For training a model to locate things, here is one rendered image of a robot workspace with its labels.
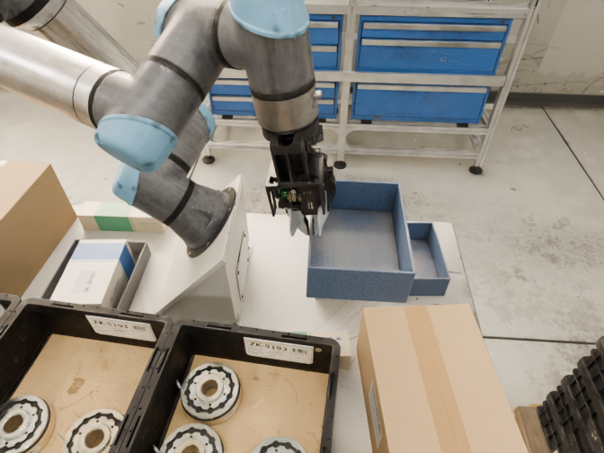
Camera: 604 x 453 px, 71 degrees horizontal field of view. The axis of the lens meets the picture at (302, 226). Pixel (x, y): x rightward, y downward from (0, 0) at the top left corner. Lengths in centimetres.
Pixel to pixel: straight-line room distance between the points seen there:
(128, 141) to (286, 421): 54
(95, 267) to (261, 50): 81
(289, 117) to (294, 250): 75
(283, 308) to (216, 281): 24
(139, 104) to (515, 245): 215
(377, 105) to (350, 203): 175
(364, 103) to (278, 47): 203
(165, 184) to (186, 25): 47
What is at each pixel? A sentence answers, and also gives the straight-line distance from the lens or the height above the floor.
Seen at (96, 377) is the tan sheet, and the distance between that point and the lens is 92.
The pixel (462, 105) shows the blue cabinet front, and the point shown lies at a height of 43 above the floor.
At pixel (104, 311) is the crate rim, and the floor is 93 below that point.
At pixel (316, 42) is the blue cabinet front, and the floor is 75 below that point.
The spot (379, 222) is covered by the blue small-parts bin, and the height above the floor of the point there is 107.
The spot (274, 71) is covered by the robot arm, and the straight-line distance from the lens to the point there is 47.
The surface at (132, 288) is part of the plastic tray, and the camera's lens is 116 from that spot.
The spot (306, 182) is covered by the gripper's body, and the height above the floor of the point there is 126.
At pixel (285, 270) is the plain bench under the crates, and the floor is 70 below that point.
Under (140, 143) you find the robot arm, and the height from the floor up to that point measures 134.
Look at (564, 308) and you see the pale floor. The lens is 225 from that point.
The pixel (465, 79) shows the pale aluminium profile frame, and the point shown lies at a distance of 245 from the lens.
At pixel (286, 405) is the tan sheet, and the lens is 82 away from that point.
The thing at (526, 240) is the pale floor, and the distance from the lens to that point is 248.
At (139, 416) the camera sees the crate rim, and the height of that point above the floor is 93.
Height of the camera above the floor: 159
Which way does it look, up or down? 44 degrees down
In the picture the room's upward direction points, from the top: straight up
